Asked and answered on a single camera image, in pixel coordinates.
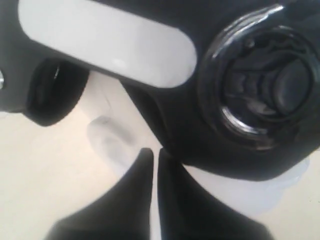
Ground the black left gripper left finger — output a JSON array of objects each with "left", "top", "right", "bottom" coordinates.
[{"left": 45, "top": 148, "right": 153, "bottom": 240}]

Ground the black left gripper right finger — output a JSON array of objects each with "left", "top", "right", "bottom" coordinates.
[{"left": 157, "top": 148, "right": 273, "bottom": 240}]

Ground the black helmet with visor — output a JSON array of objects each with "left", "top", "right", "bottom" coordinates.
[{"left": 0, "top": 0, "right": 320, "bottom": 180}]

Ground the white mannequin head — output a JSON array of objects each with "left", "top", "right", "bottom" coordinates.
[{"left": 17, "top": 0, "right": 311, "bottom": 240}]

